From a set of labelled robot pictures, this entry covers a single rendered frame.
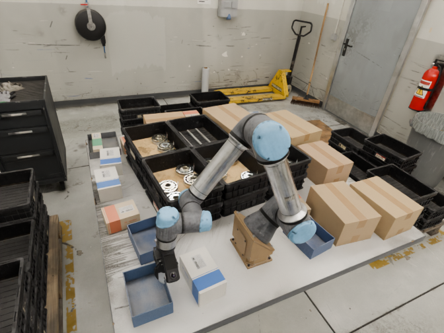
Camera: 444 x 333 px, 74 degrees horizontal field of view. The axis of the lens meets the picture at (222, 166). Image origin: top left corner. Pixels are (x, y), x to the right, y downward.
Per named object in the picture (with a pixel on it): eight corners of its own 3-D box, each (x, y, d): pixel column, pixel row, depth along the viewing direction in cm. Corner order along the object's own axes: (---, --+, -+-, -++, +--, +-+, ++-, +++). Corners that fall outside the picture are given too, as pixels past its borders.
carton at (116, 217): (133, 209, 158) (132, 199, 154) (141, 224, 150) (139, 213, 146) (103, 219, 151) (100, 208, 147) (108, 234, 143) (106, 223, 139)
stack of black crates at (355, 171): (372, 204, 266) (386, 174, 247) (347, 212, 254) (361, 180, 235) (341, 179, 295) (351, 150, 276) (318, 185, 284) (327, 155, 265)
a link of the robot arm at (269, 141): (302, 217, 129) (267, 107, 101) (322, 238, 116) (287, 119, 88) (278, 229, 128) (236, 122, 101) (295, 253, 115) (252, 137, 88)
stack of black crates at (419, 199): (411, 235, 236) (439, 192, 211) (386, 246, 225) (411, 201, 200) (372, 204, 266) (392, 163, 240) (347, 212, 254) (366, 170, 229)
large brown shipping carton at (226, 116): (260, 145, 227) (264, 121, 216) (228, 154, 213) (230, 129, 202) (232, 124, 254) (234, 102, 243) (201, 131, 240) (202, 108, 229)
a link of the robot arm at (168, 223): (182, 219, 97) (156, 221, 95) (180, 242, 103) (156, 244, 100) (180, 203, 103) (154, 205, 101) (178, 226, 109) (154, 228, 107)
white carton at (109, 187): (123, 197, 166) (121, 185, 161) (100, 203, 161) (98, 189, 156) (117, 178, 180) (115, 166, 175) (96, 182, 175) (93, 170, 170)
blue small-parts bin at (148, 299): (174, 312, 112) (173, 302, 108) (133, 328, 106) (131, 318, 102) (160, 271, 127) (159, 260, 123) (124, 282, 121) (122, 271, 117)
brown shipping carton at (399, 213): (410, 229, 162) (423, 207, 153) (383, 240, 153) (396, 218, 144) (367, 196, 183) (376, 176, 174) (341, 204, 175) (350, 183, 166)
